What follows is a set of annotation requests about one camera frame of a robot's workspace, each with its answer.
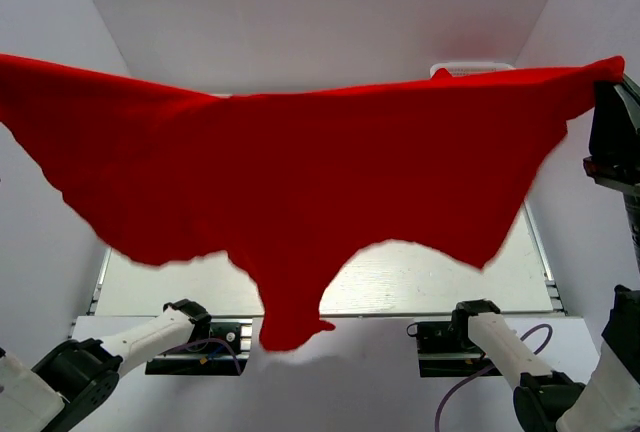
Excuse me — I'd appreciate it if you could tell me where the red t shirt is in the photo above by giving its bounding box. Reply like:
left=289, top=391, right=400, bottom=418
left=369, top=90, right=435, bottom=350
left=1, top=55, right=625, bottom=351

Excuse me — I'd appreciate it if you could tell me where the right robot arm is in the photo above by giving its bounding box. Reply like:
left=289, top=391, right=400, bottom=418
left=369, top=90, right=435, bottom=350
left=451, top=77, right=639, bottom=431

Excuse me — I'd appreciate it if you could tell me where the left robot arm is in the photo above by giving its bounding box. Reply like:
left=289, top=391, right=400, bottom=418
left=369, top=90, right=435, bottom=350
left=1, top=299, right=212, bottom=431

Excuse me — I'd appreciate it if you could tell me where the white plastic basket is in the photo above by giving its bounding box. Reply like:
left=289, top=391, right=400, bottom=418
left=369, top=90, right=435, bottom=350
left=430, top=61, right=514, bottom=78

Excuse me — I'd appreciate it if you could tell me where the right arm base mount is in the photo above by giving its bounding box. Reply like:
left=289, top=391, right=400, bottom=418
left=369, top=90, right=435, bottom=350
left=406, top=321, right=501, bottom=378

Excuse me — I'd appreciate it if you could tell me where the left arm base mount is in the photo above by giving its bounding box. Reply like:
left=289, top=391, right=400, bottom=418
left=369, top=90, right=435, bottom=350
left=145, top=319, right=252, bottom=377

